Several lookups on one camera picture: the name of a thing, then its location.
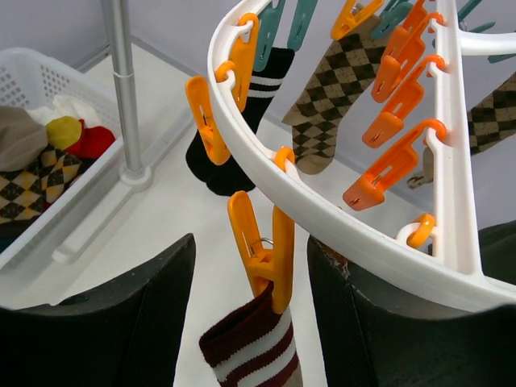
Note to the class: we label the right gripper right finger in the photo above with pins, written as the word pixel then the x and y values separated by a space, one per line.
pixel 364 344

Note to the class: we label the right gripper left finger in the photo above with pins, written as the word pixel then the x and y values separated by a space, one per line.
pixel 125 332

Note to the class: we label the white clip hanger frame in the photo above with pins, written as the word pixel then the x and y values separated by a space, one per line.
pixel 437 257

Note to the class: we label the brown argyle sock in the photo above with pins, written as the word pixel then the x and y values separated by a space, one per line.
pixel 493 119
pixel 27 193
pixel 348 67

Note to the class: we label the tan maroon striped sock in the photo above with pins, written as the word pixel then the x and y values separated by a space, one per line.
pixel 22 139

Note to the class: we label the orange clothes clip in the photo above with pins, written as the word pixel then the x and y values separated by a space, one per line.
pixel 266 261
pixel 197 93

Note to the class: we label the white clothes rack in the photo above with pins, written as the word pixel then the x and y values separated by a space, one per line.
pixel 136 174

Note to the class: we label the olive green garment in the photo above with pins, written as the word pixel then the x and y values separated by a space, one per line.
pixel 498 255

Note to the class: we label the red sock in basket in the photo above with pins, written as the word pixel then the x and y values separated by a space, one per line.
pixel 93 142

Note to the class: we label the yellow sock in basket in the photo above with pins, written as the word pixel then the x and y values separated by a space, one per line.
pixel 63 132

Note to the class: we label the white sock in basket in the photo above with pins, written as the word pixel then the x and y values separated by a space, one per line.
pixel 64 105

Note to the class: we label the white laundry basket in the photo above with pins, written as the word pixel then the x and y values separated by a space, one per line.
pixel 31 80

